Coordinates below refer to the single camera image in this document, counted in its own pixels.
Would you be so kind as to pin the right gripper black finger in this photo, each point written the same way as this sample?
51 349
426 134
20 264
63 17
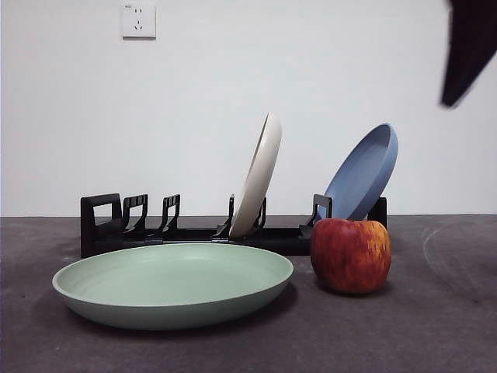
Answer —
468 46

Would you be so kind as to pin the red apple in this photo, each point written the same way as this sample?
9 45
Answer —
349 256

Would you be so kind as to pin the green plate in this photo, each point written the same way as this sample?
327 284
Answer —
171 272

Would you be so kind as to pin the blue plate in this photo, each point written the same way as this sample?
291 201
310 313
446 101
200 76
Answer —
365 175

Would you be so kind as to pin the cream plate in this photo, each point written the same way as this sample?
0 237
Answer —
260 175

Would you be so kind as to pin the black plate rack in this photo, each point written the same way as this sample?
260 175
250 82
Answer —
281 241

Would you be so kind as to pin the white wall socket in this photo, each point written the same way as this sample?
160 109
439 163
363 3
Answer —
139 21

